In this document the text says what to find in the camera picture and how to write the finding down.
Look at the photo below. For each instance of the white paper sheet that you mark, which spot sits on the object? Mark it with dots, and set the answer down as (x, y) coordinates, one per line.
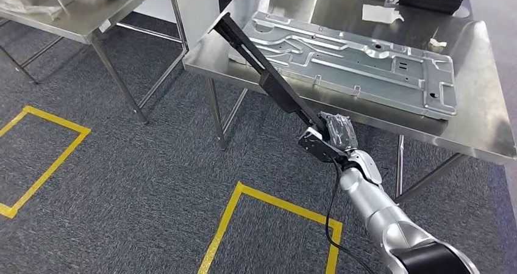
(379, 13)

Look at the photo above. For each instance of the plain white cabinet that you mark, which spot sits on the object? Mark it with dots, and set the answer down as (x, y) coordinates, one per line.
(194, 5)

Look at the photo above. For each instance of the clear crumpled plastic wrap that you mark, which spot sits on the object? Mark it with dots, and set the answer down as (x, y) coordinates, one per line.
(12, 3)

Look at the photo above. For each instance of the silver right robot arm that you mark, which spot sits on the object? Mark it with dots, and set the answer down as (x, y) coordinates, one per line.
(371, 199)

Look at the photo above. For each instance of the small white tape piece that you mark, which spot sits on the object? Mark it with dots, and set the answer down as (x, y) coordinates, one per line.
(438, 43)

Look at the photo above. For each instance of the black plastic plate frame part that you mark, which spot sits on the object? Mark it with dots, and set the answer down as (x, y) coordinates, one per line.
(278, 90)

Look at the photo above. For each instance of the stamped grey metal panel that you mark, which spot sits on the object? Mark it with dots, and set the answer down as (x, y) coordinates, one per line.
(363, 74)

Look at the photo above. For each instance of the stainless steel table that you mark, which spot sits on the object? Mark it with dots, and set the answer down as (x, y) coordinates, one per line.
(80, 21)
(476, 102)

